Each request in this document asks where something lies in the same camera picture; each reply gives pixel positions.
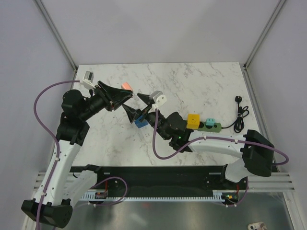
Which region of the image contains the teal usb charger plug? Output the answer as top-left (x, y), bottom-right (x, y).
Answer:
top-left (205, 118), bottom-right (215, 127)

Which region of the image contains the blue cube adapter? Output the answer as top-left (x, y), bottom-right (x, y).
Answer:
top-left (134, 116), bottom-right (148, 129)

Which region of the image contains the white power strip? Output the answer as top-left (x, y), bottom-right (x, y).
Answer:
top-left (141, 125), bottom-right (154, 145)

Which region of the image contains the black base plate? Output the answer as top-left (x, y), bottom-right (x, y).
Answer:
top-left (69, 165), bottom-right (248, 198)

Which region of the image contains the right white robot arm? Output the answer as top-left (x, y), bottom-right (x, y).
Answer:
top-left (123, 93), bottom-right (274, 189)

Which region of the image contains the green power strip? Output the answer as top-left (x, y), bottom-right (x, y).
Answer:
top-left (196, 122), bottom-right (222, 133)

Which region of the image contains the right aluminium frame post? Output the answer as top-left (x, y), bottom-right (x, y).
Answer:
top-left (243, 0), bottom-right (287, 71)

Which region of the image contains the left aluminium frame post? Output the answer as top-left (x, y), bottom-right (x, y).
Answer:
top-left (33, 0), bottom-right (78, 73)

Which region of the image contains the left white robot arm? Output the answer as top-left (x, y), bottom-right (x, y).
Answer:
top-left (21, 80), bottom-right (133, 230)

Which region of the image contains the yellow cube adapter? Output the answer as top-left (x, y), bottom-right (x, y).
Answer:
top-left (187, 114), bottom-right (200, 130)

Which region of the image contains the aluminium frame post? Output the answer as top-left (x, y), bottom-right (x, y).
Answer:
top-left (243, 0), bottom-right (287, 71)
top-left (33, 0), bottom-right (78, 73)

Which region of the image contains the white cable duct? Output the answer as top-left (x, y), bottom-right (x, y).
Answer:
top-left (80, 190), bottom-right (224, 202)

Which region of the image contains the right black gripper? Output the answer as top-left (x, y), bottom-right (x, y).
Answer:
top-left (122, 93), bottom-right (169, 140)

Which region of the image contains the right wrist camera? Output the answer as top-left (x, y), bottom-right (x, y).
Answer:
top-left (149, 91), bottom-right (167, 110)

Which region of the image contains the black power strip cord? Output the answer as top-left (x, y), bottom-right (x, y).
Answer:
top-left (220, 95), bottom-right (250, 132)

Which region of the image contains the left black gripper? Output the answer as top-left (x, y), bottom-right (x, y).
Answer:
top-left (80, 80), bottom-right (132, 121)

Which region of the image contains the pink charger plug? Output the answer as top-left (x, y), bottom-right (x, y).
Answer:
top-left (121, 82), bottom-right (133, 91)

